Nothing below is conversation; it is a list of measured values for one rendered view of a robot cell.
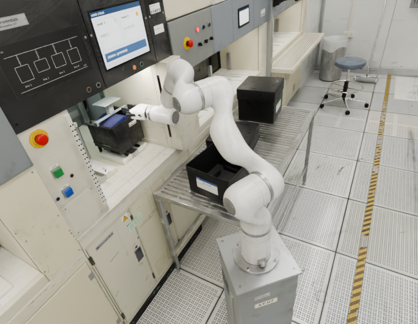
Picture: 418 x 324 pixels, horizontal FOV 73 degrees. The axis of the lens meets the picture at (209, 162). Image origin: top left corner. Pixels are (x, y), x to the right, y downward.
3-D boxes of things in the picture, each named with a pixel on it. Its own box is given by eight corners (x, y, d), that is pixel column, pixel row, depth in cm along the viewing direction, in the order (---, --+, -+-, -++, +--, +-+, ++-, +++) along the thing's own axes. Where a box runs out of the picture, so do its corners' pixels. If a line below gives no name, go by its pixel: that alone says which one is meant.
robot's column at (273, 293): (290, 351, 156) (303, 272, 111) (242, 369, 151) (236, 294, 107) (267, 303, 178) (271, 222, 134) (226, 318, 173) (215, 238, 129)
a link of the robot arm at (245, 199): (278, 226, 108) (281, 178, 94) (241, 252, 100) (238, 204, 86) (256, 209, 116) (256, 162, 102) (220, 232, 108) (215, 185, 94)
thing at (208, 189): (189, 189, 159) (184, 165, 149) (217, 164, 175) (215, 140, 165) (229, 207, 144) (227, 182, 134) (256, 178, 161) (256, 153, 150)
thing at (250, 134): (248, 159, 176) (248, 141, 168) (205, 153, 186) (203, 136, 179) (260, 135, 197) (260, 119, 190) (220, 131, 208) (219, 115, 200)
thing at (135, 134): (121, 162, 162) (103, 112, 144) (96, 155, 171) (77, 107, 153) (147, 141, 179) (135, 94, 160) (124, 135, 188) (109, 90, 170)
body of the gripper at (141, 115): (146, 123, 143) (130, 120, 148) (159, 115, 150) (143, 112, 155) (143, 110, 139) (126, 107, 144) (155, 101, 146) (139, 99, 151)
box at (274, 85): (273, 124, 208) (274, 92, 193) (237, 119, 219) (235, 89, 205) (283, 107, 228) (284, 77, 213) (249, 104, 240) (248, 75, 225)
